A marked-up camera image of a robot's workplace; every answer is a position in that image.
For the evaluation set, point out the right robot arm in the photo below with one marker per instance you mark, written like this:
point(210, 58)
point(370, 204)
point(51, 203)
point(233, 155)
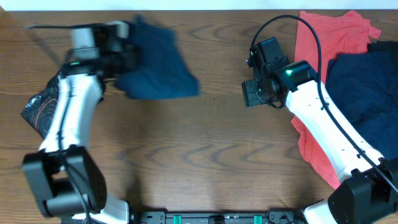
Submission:
point(363, 196)

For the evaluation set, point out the red orange shirt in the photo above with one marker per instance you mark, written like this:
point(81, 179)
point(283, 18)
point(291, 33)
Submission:
point(348, 34)

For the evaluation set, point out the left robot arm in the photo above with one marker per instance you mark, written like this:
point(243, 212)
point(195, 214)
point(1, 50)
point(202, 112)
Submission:
point(64, 179)

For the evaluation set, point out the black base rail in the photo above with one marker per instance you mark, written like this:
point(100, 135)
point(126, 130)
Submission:
point(271, 217)

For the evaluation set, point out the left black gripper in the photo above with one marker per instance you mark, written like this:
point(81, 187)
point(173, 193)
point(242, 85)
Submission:
point(125, 61)

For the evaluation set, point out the dark navy garment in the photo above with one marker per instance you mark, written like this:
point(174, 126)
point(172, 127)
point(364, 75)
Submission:
point(364, 88)

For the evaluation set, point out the black garment at edge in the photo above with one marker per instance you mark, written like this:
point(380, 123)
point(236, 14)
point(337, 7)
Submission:
point(383, 46)

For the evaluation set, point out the black patterned folded shirt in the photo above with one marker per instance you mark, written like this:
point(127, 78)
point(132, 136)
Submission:
point(41, 107)

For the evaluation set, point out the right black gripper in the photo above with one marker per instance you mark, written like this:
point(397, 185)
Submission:
point(251, 97)

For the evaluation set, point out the navy blue shorts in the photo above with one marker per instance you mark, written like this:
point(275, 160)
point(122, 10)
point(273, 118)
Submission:
point(161, 73)

